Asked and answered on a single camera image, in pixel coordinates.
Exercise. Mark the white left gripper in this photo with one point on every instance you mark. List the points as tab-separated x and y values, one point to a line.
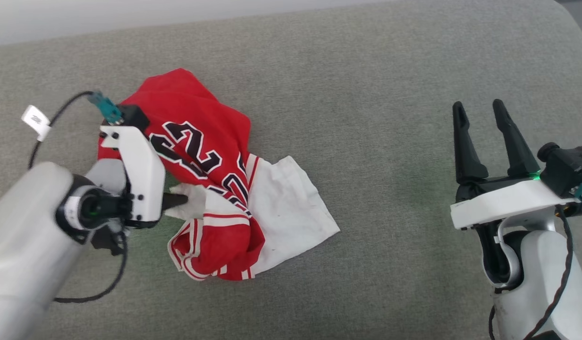
142	174

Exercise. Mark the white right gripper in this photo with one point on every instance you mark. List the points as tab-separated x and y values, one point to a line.
503	200

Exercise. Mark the red and white basketball jersey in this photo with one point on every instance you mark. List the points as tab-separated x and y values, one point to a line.
196	123

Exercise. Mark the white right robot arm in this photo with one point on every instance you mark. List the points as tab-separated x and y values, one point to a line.
541	283

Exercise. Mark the grey fabric sofa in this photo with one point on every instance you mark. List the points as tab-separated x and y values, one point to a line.
390	264

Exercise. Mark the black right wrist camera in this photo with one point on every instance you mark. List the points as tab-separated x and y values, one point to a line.
567	167

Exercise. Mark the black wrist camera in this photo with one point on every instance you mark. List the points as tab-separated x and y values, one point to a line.
132	115
567	167

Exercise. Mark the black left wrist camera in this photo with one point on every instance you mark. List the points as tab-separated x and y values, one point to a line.
132	115

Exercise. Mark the teal left camera connector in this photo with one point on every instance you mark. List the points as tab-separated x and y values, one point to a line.
105	106

